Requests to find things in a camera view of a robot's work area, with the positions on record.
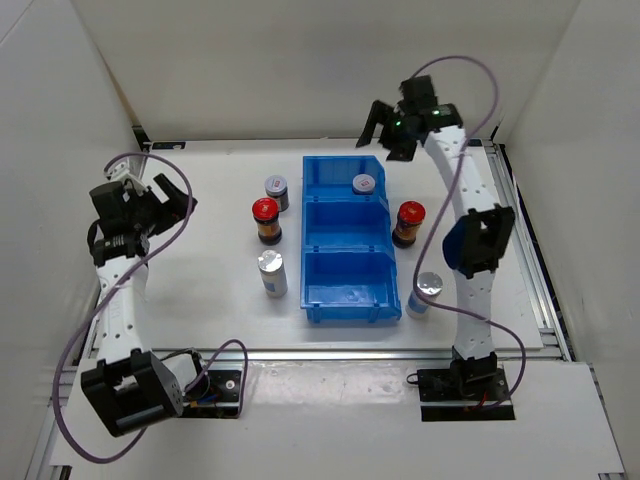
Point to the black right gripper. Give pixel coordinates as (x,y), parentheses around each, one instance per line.
(379,114)

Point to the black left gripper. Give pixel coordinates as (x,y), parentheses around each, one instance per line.
(175,209)

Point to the grey-lid dark jar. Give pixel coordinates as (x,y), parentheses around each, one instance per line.
(363,184)
(276,187)

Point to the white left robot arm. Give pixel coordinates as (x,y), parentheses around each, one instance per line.
(130,388)

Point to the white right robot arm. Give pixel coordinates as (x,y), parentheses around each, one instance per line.
(476,243)

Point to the right red-lid sauce jar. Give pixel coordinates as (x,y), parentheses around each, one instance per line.
(410,217)

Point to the red-lid sauce jar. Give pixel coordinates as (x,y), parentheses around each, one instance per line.
(265,212)
(410,217)

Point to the left red-lid sauce jar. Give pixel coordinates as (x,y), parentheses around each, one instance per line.
(265,212)

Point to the left silver-lid spice bottle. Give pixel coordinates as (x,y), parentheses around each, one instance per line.
(272,271)

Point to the silver-lid spice bottle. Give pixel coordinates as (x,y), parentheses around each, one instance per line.
(430,285)
(272,271)

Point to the blue three-compartment plastic bin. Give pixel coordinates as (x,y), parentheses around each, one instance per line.
(348,267)

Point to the right silver-lid spice bottle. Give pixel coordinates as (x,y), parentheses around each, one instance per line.
(430,285)

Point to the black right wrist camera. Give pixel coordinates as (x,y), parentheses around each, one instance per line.
(417,92)

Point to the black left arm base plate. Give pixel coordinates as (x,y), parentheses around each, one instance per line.
(218,395)

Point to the aluminium front table rail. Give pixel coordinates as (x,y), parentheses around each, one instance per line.
(234,353)

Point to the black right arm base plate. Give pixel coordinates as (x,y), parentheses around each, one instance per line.
(441,401)

